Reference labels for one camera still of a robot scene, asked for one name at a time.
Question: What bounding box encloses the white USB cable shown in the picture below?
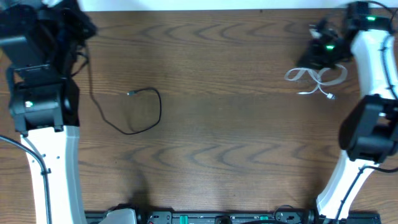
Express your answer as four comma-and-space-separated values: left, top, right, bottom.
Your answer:
284, 63, 348, 100

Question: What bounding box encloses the black USB cable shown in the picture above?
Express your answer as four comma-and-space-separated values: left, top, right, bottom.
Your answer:
83, 43, 162, 136

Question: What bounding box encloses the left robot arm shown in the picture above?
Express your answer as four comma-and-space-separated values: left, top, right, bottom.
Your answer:
1, 1, 96, 223

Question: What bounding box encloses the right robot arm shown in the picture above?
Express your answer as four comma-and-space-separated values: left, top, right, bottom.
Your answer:
297, 1, 397, 223

